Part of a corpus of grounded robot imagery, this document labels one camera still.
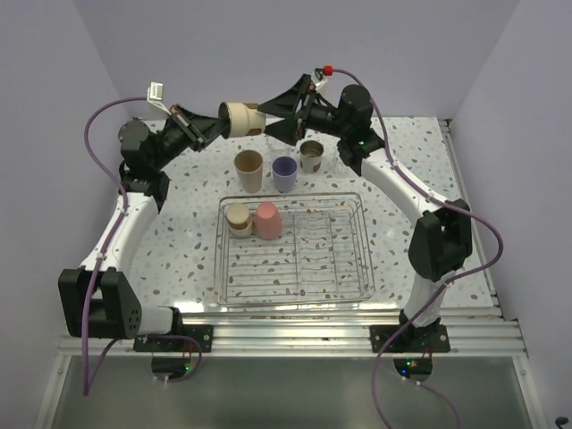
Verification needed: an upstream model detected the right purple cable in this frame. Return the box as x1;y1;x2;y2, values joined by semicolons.
332;66;505;429

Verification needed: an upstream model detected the coral red plastic cup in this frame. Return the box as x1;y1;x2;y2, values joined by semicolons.
255;202;282;240

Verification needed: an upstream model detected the tall beige cup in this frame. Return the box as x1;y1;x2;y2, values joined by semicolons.
234;150;263;193

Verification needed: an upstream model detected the aluminium rail frame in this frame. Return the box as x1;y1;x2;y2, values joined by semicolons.
38;137;545;428

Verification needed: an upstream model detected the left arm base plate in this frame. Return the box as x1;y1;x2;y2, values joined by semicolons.
133;324;214;353

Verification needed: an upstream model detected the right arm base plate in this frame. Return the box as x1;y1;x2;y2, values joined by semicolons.
369;324;451;354

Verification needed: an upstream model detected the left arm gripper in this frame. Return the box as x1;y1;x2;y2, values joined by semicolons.
151;104;231;171

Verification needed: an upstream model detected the purple plastic cup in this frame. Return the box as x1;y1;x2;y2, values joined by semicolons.
272;156;298;193

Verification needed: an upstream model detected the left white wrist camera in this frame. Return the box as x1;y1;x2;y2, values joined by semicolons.
147;81;172;117

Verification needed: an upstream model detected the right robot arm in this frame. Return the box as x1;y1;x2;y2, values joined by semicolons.
257;74;473;354

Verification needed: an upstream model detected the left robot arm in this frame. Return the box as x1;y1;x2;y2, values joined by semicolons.
58;105;230;351

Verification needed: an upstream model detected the steel cup with cork band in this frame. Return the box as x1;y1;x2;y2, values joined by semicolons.
218;103;266;139

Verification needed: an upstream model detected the large clear glass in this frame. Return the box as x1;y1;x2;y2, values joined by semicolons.
266;136;290;157

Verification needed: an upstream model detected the purple cable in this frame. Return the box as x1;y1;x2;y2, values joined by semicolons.
332;66;505;429
81;96;151;397

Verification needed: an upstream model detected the wire dish rack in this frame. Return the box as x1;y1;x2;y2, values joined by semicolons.
214;192;375;307

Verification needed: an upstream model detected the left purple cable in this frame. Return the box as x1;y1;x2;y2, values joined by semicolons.
81;96;151;397

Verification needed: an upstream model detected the steel cork-band cup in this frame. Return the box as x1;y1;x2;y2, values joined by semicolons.
299;140;324;173
225;204;254;238

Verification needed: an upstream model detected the small clear glass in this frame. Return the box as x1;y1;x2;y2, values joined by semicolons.
332;150;345;174

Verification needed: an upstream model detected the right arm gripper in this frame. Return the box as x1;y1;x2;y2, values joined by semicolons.
258;74;349;147

